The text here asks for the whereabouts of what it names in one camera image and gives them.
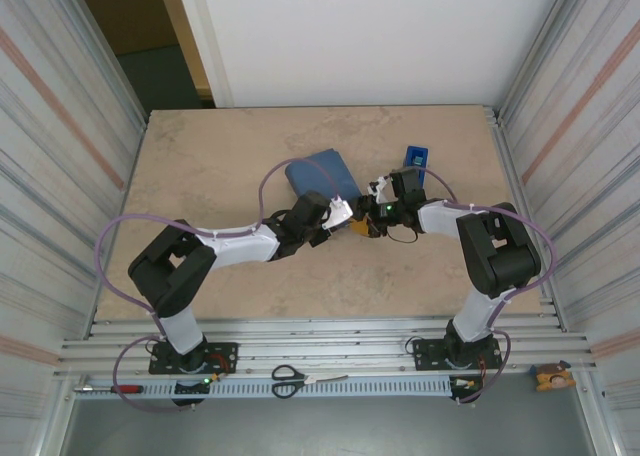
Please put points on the blue wrapping paper sheet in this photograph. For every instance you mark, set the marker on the blue wrapping paper sheet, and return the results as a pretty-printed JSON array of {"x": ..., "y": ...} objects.
[{"x": 307, "y": 181}]

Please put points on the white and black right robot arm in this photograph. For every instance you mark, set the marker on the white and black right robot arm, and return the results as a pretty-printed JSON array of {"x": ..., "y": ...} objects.
[{"x": 445, "y": 218}]

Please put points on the blue tape dispenser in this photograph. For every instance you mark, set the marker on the blue tape dispenser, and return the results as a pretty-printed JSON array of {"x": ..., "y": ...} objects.
[{"x": 410, "y": 152}]

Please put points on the black electronics module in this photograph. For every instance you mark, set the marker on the black electronics module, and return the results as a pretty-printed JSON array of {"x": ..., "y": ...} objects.
[
  {"x": 465, "y": 385},
  {"x": 190, "y": 388}
]

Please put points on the brown wooden door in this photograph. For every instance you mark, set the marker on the brown wooden door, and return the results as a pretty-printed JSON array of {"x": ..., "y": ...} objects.
[{"x": 125, "y": 11}]

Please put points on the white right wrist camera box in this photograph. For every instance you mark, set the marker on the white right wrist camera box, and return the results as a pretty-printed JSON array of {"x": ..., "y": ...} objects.
[{"x": 382, "y": 186}]

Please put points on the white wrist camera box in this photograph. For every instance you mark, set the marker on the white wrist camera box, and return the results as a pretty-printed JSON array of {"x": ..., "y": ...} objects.
[
  {"x": 382, "y": 186},
  {"x": 340, "y": 213}
]

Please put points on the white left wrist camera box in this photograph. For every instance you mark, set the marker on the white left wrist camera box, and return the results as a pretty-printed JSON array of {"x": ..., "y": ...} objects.
[{"x": 340, "y": 213}]

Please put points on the aluminium rail frame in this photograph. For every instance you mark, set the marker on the aluminium rail frame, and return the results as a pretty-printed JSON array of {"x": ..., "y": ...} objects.
[{"x": 325, "y": 336}]

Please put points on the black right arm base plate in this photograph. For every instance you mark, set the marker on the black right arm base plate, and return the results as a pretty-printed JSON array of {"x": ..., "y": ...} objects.
[{"x": 425, "y": 356}]

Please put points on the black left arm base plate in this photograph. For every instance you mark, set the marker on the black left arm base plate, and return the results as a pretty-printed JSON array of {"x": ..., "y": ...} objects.
[{"x": 225, "y": 351}]

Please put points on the tan wooden door frame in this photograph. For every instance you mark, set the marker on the tan wooden door frame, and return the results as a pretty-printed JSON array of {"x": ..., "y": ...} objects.
[{"x": 186, "y": 41}]

